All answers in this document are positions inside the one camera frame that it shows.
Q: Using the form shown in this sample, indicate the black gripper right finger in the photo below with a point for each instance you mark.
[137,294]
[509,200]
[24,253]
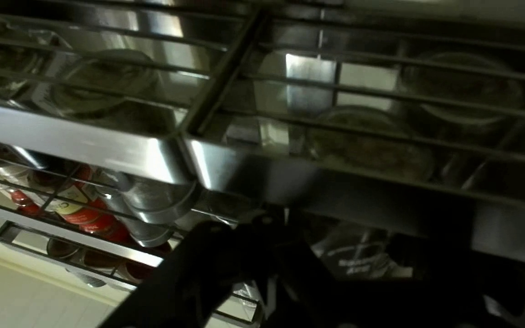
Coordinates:
[506,298]

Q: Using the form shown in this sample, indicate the steel wall spice rack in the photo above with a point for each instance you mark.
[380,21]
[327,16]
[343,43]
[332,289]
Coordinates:
[123,147]

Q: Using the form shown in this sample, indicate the red spice jar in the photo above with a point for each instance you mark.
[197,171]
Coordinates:
[73,211]

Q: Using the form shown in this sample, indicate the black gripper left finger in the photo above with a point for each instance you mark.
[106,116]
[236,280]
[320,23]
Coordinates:
[208,274]

